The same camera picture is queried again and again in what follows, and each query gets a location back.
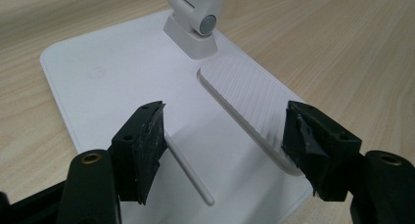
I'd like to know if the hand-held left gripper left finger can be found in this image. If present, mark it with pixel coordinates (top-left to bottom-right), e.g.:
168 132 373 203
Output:
110 100 169 206

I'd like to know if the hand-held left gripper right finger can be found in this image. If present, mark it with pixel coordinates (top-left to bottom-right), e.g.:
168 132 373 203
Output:
280 100 363 202

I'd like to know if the white desk lamp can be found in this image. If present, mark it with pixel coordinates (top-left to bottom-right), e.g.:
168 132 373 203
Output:
39 0 315 224

